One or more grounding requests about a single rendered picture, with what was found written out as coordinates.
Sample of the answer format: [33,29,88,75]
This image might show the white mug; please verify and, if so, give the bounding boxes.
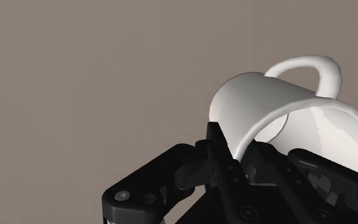
[209,55,358,179]

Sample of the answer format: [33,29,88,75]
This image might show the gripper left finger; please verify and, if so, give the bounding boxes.
[101,121,260,224]

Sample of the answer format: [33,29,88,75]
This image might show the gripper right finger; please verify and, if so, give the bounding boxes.
[241,139,358,224]

